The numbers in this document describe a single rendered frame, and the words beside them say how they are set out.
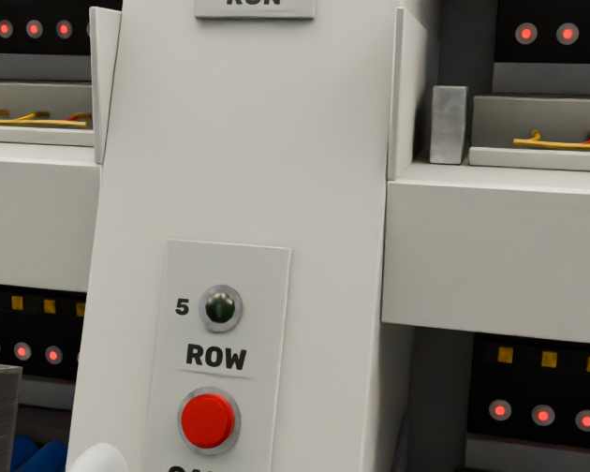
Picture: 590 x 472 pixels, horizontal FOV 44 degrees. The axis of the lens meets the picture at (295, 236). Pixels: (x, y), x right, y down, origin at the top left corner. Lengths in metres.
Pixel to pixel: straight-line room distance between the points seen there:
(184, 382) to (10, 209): 0.09
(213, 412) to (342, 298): 0.05
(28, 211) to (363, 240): 0.12
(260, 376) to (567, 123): 0.15
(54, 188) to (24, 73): 0.24
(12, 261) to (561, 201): 0.18
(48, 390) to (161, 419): 0.22
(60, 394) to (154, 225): 0.23
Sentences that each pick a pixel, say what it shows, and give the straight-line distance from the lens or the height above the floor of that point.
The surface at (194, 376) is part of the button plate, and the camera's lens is 0.23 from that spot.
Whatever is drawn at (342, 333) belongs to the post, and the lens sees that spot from 0.22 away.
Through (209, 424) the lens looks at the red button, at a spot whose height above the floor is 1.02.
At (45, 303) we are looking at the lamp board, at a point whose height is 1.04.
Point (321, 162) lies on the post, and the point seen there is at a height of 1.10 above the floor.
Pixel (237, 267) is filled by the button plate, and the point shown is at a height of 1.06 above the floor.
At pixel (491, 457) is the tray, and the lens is 0.40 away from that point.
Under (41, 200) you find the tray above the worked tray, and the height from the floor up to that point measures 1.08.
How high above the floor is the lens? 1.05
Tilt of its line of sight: 5 degrees up
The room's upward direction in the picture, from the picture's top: 6 degrees clockwise
